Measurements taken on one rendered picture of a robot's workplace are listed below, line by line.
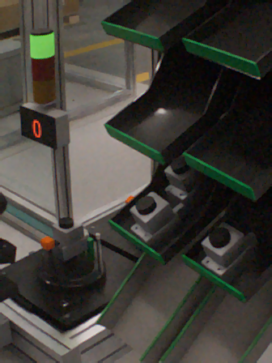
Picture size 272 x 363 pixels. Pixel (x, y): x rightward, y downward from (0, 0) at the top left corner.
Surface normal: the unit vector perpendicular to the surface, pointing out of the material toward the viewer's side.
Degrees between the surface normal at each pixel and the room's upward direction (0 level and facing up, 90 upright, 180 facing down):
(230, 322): 45
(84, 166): 0
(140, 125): 25
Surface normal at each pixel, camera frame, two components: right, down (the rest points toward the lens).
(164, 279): -0.59, -0.43
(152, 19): -0.36, -0.69
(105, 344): 0.72, 0.30
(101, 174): -0.02, -0.89
